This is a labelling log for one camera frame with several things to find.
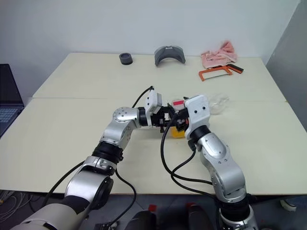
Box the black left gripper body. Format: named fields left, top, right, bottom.
left=151, top=106, right=172, bottom=133

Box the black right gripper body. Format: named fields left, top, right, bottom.
left=176, top=107, right=190, bottom=132

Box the clear bottle with orange drink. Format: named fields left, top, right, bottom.
left=168, top=98, right=187, bottom=140

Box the clear wine glass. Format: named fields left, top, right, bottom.
left=208, top=93, right=231, bottom=116

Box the orange hacksaw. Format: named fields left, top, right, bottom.
left=198, top=63, right=244, bottom=82

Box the pink towel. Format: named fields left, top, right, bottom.
left=201, top=40, right=238, bottom=69

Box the black round container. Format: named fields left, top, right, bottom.
left=118, top=52, right=134, bottom=66

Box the dark rounded shape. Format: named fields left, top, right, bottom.
left=188, top=205, right=214, bottom=230
left=129, top=210, right=158, bottom=230

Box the grey partition panel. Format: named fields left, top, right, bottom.
left=265, top=0, right=307, bottom=135

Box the white shoe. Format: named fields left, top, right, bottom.
left=280, top=198, right=297, bottom=212

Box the dark laptop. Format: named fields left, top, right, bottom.
left=0, top=63, right=24, bottom=138

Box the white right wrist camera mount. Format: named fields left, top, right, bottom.
left=183, top=94, right=212, bottom=140

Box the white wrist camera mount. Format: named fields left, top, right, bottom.
left=144, top=90, right=164, bottom=127
left=183, top=94, right=212, bottom=140

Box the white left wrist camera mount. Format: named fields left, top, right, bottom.
left=144, top=90, right=164, bottom=127

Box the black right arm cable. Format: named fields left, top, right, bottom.
left=161, top=115, right=221, bottom=199

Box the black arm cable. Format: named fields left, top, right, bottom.
left=161, top=115, right=221, bottom=199
left=42, top=85, right=154, bottom=227

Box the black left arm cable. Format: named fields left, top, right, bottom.
left=42, top=85, right=154, bottom=227

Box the white floor cable bundle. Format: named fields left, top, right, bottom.
left=0, top=190, right=33, bottom=218

